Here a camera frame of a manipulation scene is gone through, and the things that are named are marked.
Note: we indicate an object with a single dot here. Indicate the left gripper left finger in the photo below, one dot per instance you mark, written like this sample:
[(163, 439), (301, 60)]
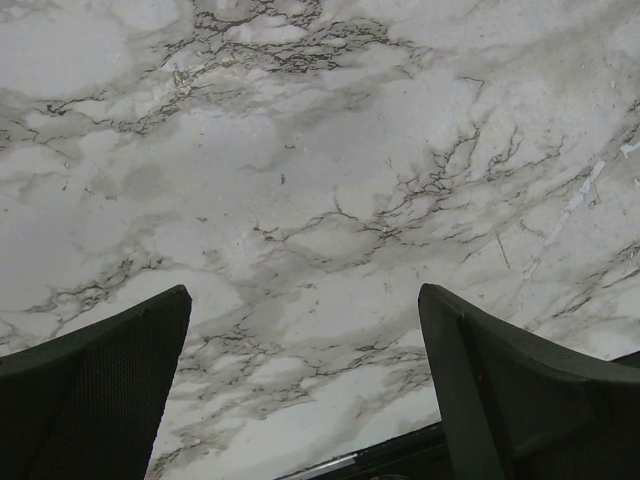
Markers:
[(88, 405)]

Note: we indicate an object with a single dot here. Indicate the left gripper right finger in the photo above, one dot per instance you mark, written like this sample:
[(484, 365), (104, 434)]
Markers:
[(517, 406)]

